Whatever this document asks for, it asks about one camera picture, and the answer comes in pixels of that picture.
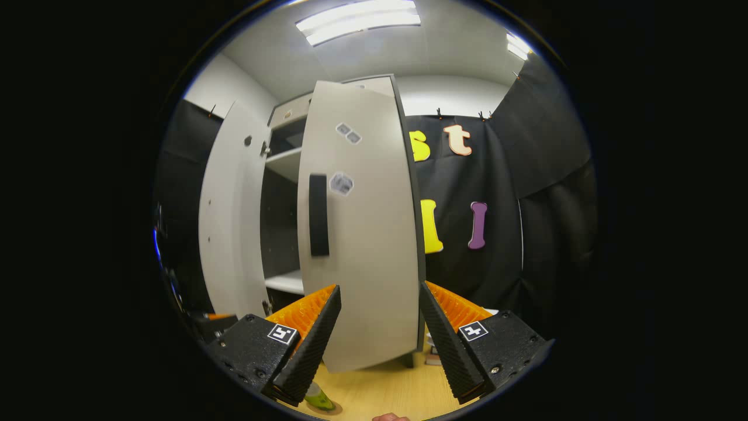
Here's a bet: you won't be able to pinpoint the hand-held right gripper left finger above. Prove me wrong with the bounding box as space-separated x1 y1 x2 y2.
205 284 342 410

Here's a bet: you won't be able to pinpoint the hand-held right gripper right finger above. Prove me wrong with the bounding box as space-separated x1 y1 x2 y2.
418 281 555 405

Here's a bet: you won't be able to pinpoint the green label bottle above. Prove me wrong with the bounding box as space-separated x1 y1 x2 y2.
304 381 337 412

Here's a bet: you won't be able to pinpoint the grey cabinet door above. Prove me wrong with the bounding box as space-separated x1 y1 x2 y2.
297 74 427 374
199 101 272 319

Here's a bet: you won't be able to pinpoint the grey cabinet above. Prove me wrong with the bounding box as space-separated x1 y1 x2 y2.
260 75 428 370

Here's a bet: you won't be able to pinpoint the small printed cards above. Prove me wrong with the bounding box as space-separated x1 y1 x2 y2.
424 332 445 367

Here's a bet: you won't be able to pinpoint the black backdrop cloth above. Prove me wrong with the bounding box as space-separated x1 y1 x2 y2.
153 53 598 340

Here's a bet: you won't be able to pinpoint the small ceiling light panel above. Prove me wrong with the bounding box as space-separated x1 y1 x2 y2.
505 32 532 61

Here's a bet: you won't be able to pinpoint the large ceiling light panel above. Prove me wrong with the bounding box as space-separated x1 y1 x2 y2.
295 0 421 47

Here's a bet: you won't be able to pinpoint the black right door handle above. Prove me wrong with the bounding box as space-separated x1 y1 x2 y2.
309 174 330 257

